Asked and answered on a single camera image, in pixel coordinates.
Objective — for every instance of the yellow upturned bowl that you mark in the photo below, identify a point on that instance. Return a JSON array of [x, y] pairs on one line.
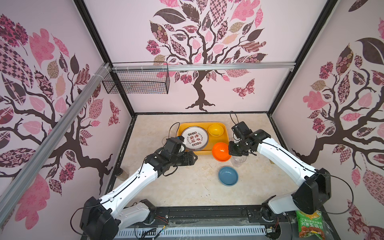
[[216, 130]]

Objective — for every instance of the white vented strip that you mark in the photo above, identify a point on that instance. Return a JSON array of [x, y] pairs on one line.
[[194, 232]]

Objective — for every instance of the aluminium rail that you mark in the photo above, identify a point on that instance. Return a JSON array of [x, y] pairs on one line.
[[204, 66], [23, 180]]

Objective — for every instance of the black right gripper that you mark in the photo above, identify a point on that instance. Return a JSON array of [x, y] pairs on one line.
[[231, 152]]

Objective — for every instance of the black wire basket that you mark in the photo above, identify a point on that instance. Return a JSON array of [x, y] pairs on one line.
[[138, 78]]

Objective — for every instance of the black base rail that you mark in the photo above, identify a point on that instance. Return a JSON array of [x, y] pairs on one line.
[[207, 214]]

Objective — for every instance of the yellow plastic bin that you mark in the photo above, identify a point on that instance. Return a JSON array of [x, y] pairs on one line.
[[212, 140]]

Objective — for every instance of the orange bowl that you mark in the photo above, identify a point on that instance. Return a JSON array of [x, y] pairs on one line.
[[220, 152]]

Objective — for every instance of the clear plastic cup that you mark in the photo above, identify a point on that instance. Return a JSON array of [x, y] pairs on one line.
[[164, 140], [238, 161]]

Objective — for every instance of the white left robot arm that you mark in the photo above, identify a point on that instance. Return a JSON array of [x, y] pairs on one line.
[[103, 218]]

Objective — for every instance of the aluminium rail left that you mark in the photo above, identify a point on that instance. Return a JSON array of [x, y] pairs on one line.
[[23, 180]]

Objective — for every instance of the aluminium rail back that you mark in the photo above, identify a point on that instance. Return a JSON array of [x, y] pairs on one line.
[[204, 66]]

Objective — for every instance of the green snack bag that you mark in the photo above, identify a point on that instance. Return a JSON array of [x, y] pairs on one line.
[[310, 225]]

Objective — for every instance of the blue grey bowl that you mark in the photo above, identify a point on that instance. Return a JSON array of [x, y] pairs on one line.
[[228, 176]]

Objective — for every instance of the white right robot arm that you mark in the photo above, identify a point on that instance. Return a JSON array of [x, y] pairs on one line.
[[314, 185]]

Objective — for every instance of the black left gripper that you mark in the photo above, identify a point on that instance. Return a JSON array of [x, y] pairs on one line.
[[188, 158]]

